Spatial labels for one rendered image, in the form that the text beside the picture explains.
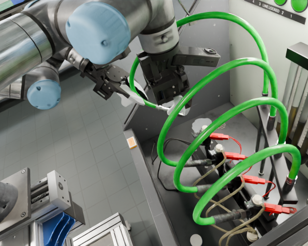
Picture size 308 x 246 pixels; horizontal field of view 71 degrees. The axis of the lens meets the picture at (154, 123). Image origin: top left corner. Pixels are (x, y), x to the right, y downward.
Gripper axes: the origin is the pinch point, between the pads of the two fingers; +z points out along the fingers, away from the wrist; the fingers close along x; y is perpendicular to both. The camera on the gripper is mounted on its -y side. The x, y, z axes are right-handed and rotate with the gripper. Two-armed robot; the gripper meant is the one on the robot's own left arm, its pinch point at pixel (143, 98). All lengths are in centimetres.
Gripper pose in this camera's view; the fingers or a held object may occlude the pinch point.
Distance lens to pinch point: 67.0
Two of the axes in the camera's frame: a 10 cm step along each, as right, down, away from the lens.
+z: 7.8, 6.0, 1.5
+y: -5.4, 5.3, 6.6
